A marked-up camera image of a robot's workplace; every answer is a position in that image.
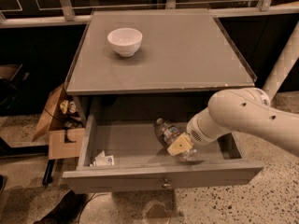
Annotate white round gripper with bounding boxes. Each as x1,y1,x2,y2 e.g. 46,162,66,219
167,108,231,156

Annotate clear plastic water bottle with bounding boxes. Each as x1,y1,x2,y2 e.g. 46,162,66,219
154,118,197,161

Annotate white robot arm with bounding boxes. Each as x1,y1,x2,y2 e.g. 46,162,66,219
167,23,299,156

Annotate round metal drawer knob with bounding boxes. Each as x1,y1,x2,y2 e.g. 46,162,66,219
162,178,172,189

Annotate grey open top drawer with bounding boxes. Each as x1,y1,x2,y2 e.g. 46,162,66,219
63,110,263,193

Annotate white paper packets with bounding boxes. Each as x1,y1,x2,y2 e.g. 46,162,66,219
90,151,114,166

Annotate grey wooden nightstand cabinet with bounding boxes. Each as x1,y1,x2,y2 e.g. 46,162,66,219
64,8,258,119

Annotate white ceramic bowl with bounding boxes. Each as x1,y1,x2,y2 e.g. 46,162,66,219
107,28,143,57

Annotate crumpled trash in box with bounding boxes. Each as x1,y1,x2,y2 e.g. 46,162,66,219
60,100,77,114

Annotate brown cardboard box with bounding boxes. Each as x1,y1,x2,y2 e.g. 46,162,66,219
32,84,85,160

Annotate black shoe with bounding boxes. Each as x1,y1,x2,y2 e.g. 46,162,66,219
33,190,87,224

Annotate thin black cable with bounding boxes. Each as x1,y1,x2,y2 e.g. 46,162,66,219
77,192,110,224

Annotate metal window railing frame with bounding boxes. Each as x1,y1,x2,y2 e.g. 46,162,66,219
0,0,299,27

